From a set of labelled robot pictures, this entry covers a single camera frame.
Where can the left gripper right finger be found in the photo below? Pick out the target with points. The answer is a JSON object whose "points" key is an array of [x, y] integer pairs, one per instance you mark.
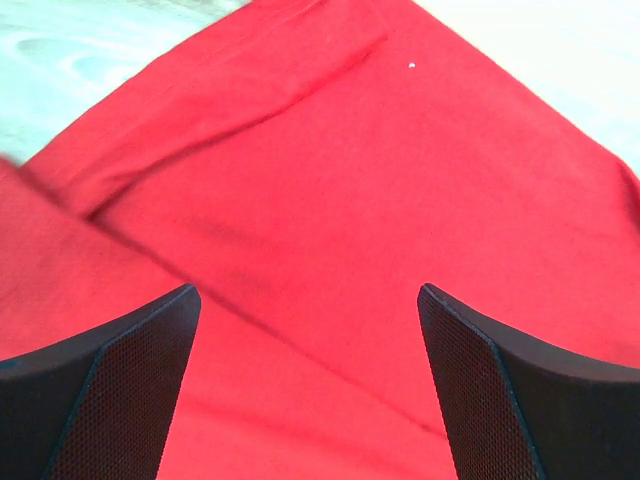
{"points": [[516, 407]]}

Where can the red t shirt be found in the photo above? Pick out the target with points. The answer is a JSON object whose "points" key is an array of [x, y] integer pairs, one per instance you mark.
{"points": [[308, 166]]}

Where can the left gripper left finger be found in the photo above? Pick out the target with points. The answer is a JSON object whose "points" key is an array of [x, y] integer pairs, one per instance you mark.
{"points": [[99, 405]]}

